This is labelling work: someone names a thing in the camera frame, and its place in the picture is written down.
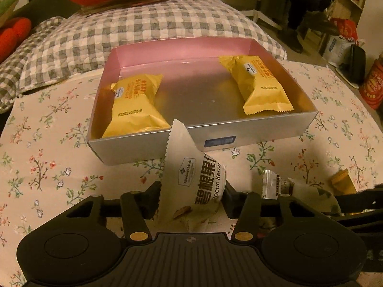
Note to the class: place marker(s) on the white green snack packet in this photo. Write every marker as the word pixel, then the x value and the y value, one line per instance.
pixel 314 194

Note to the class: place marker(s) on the floral tablecloth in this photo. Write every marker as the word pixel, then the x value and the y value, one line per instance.
pixel 59 155

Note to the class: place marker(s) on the small yellow snack packet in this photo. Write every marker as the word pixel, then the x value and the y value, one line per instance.
pixel 344 182

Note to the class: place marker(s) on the silver box pink interior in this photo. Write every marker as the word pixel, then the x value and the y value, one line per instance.
pixel 179 95

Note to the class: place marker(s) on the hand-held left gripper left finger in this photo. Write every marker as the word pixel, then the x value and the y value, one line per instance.
pixel 154 198

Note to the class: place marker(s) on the green plush cushion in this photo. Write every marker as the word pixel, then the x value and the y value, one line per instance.
pixel 9 9

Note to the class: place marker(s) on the grey checkered pillow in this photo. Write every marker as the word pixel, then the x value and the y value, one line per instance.
pixel 149 21

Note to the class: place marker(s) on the black bag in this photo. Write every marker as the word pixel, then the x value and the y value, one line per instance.
pixel 356 65

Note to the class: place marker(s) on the white chair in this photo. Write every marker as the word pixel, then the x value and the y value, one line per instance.
pixel 263 18

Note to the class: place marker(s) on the white plastic bag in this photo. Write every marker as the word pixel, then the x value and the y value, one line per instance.
pixel 338 49

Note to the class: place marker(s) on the clear snack wrapper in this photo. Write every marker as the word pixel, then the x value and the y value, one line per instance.
pixel 272 185

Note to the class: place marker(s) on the white nut snack packet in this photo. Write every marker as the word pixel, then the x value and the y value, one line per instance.
pixel 191 185

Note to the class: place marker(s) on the white shelf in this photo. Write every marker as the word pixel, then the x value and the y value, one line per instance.
pixel 359 0

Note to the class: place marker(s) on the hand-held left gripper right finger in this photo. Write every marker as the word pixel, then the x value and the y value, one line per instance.
pixel 230 200

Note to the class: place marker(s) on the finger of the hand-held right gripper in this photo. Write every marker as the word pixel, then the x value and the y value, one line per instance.
pixel 362 199
pixel 365 218

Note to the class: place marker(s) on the red bag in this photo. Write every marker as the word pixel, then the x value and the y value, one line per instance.
pixel 374 86
pixel 345 27

